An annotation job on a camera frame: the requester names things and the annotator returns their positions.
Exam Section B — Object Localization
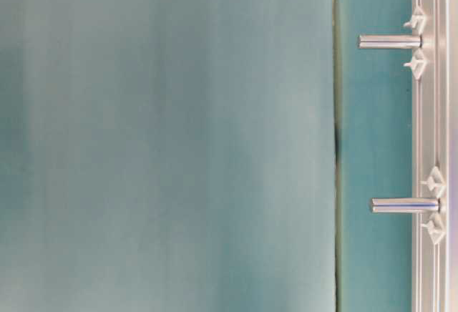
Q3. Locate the lower steel shaft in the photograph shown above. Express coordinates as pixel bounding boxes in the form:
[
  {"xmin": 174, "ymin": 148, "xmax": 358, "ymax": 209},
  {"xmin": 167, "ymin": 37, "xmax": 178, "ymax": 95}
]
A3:
[{"xmin": 370, "ymin": 198, "xmax": 440, "ymax": 213}]

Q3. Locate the steel shaft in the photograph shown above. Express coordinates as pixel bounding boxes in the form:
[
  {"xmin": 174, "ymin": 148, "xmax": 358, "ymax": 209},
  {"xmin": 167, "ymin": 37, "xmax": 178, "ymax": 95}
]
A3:
[
  {"xmin": 370, "ymin": 198, "xmax": 440, "ymax": 213},
  {"xmin": 357, "ymin": 34, "xmax": 422, "ymax": 49}
]

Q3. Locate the upper steel shaft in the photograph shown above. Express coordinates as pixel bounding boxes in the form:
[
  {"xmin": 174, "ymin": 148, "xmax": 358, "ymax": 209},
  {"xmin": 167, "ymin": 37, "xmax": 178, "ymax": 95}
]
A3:
[{"xmin": 357, "ymin": 34, "xmax": 422, "ymax": 49}]

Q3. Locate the white bracket below upper shaft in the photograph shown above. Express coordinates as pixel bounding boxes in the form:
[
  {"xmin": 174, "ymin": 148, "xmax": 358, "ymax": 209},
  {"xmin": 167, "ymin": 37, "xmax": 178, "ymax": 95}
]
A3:
[{"xmin": 404, "ymin": 49, "xmax": 428, "ymax": 81}]

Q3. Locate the white bracket below shaft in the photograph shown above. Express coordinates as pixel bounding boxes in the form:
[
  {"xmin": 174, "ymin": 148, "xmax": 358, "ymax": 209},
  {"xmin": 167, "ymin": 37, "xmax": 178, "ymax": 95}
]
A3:
[
  {"xmin": 421, "ymin": 213, "xmax": 446, "ymax": 245},
  {"xmin": 404, "ymin": 49, "xmax": 428, "ymax": 81}
]

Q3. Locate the silver aluminium extrusion rail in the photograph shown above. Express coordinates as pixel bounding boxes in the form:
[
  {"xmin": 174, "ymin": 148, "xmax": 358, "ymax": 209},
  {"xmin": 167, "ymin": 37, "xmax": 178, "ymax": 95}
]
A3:
[{"xmin": 412, "ymin": 0, "xmax": 457, "ymax": 311}]

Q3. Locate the white bracket above lower shaft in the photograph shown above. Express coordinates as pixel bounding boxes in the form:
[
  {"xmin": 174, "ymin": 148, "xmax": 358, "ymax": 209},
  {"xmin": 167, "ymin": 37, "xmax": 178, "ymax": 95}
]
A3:
[{"xmin": 420, "ymin": 166, "xmax": 447, "ymax": 199}]

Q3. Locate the white bracket above shaft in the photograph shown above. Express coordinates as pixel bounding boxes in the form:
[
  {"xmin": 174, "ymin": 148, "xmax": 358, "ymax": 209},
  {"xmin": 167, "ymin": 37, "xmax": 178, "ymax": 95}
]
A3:
[
  {"xmin": 403, "ymin": 6, "xmax": 428, "ymax": 35},
  {"xmin": 420, "ymin": 166, "xmax": 447, "ymax": 199}
]

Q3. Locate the white bracket below lower shaft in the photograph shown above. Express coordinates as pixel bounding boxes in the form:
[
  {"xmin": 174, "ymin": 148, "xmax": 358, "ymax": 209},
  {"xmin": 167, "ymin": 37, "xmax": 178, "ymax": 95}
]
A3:
[{"xmin": 421, "ymin": 213, "xmax": 446, "ymax": 245}]

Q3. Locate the white bracket above upper shaft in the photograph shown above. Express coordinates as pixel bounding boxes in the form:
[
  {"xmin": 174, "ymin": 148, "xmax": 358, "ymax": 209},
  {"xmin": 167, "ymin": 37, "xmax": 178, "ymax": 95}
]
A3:
[{"xmin": 403, "ymin": 6, "xmax": 428, "ymax": 35}]

